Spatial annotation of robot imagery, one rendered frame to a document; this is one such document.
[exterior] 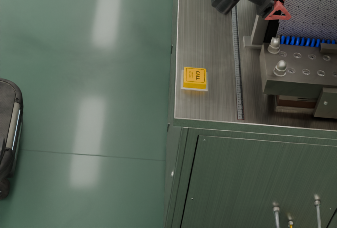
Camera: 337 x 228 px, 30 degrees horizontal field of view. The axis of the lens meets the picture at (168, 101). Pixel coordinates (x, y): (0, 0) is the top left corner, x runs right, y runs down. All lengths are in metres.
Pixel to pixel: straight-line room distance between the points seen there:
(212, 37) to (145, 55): 1.25
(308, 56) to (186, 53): 0.39
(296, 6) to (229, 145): 0.46
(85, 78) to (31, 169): 0.60
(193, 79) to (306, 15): 0.39
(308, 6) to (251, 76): 0.29
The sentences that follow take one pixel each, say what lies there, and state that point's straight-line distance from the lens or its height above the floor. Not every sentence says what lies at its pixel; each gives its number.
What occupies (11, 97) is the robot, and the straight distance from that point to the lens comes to 2.80.
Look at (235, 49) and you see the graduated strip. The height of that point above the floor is 0.90.
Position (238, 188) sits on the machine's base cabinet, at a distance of 2.14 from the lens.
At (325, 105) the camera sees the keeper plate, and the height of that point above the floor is 0.96.
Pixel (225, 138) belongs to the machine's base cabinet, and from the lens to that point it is 1.92.
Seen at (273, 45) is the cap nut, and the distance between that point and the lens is 1.90.
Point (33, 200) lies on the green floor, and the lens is 2.75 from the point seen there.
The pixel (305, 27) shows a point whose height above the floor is 1.07.
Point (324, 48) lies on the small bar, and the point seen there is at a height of 1.05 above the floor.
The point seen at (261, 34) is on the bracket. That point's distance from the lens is 2.08.
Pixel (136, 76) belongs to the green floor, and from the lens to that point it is 3.21.
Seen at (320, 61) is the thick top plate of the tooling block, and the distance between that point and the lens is 1.93.
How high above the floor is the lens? 2.29
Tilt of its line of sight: 47 degrees down
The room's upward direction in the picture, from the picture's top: 7 degrees clockwise
